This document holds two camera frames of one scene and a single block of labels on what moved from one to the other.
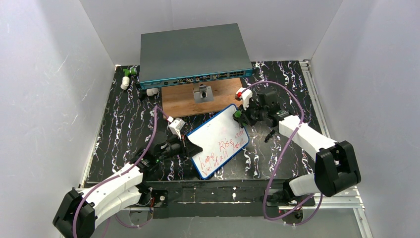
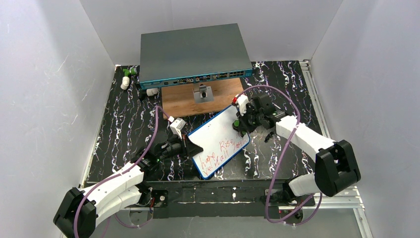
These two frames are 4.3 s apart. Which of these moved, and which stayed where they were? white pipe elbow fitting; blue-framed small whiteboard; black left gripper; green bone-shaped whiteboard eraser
Moved: green bone-shaped whiteboard eraser
Stayed: blue-framed small whiteboard; white pipe elbow fitting; black left gripper
